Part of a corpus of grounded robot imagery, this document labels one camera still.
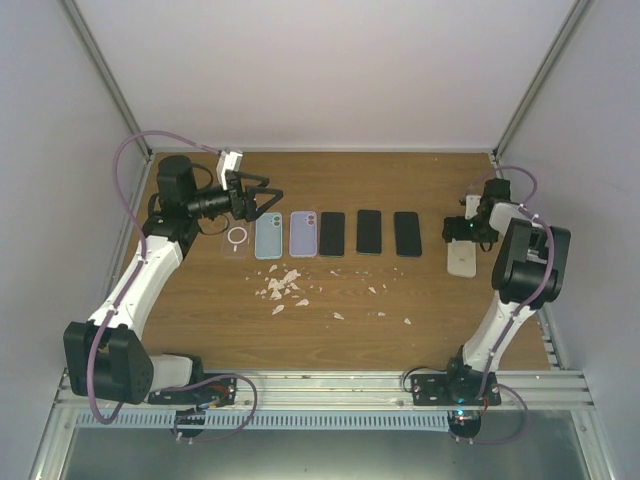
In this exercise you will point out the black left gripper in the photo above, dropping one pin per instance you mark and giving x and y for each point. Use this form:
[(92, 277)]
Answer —
[(247, 210)]

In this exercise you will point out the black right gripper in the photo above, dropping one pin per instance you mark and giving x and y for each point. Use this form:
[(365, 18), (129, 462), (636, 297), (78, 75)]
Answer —
[(459, 232)]

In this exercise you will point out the white phone stand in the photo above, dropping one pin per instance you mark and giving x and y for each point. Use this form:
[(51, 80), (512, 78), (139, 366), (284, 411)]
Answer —
[(461, 259)]

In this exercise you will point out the light blue phone case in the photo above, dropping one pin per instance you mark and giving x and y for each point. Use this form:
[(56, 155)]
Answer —
[(268, 236)]

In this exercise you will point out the blue magsafe phone case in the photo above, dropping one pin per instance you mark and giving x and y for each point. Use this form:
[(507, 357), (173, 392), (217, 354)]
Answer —
[(407, 234)]

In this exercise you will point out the lavender phone case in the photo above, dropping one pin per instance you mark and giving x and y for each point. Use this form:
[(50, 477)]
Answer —
[(303, 236)]

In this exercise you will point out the clear magsafe phone case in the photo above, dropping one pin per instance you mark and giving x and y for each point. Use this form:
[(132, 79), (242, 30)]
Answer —
[(237, 240)]

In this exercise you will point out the dark green smartphone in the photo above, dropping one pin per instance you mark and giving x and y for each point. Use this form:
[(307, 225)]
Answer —
[(332, 234)]

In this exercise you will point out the phone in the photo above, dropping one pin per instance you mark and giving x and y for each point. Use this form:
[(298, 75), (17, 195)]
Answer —
[(369, 232)]

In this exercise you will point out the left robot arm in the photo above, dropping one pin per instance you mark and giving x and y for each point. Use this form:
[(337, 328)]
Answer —
[(105, 356)]

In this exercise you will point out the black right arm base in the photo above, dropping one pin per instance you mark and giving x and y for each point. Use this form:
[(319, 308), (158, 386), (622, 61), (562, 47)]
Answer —
[(440, 389)]

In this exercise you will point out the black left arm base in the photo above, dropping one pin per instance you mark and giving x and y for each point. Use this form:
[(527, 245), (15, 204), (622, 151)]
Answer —
[(216, 393)]

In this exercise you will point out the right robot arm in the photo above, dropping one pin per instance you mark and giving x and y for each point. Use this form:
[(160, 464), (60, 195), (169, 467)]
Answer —
[(528, 273)]

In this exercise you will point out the white debris pile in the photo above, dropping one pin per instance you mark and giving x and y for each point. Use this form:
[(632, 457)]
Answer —
[(284, 288)]

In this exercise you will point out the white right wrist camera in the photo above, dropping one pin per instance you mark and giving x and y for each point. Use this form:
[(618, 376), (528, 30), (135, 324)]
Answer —
[(471, 204)]

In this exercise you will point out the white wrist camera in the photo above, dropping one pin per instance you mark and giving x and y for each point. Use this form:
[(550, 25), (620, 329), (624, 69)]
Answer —
[(229, 161), (471, 204)]

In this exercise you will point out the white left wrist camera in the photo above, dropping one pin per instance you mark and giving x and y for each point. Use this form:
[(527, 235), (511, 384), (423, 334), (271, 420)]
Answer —
[(229, 161)]

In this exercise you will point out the aluminium front rail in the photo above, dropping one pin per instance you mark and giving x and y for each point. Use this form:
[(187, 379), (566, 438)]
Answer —
[(381, 390)]

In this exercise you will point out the white slotted cable duct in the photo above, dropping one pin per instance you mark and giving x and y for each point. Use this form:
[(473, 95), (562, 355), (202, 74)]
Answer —
[(290, 420)]

